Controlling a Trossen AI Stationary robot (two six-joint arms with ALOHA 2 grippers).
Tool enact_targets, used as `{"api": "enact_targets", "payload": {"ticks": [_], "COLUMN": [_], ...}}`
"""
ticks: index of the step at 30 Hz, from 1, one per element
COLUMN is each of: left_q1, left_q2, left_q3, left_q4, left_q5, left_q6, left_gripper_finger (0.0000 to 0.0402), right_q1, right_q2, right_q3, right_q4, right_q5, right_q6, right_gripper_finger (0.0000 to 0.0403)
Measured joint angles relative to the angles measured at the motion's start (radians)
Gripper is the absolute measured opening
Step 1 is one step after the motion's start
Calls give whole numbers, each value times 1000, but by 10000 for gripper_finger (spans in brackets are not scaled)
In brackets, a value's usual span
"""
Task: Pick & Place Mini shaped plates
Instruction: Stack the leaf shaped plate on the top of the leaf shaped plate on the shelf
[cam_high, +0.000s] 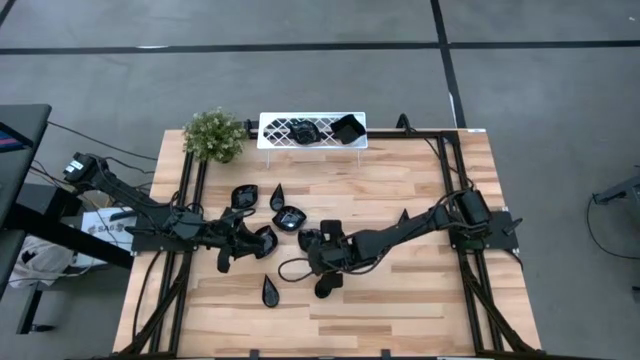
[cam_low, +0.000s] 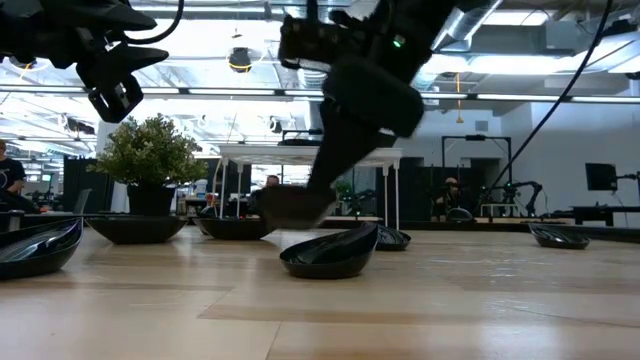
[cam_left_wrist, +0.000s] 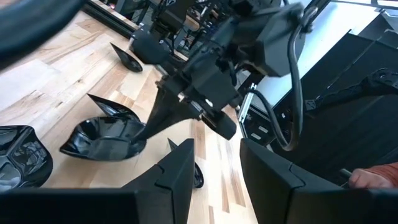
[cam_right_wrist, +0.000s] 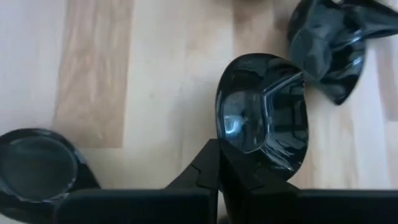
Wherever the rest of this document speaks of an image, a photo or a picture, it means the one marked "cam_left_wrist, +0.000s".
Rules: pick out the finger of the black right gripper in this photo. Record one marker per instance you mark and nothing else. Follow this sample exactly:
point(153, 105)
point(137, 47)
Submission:
point(160, 109)
point(174, 116)

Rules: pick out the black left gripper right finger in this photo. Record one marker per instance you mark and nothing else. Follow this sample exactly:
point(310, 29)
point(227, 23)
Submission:
point(270, 193)

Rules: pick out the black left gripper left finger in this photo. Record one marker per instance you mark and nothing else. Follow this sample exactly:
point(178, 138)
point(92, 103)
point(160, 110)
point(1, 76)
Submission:
point(171, 199)

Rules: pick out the black oval mini plate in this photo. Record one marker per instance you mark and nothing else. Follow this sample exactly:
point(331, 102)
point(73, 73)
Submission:
point(21, 158)
point(99, 143)

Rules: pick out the person's forearm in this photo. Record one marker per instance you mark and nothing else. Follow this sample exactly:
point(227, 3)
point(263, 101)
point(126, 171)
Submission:
point(387, 169)

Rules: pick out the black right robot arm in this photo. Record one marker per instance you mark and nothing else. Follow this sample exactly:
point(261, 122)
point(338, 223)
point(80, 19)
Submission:
point(174, 18)

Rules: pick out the person's hand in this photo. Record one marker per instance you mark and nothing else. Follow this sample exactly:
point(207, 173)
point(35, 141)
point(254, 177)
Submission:
point(363, 179)

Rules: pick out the silver aluminium bracket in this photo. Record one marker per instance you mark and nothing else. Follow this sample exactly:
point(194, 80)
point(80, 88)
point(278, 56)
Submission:
point(245, 105)

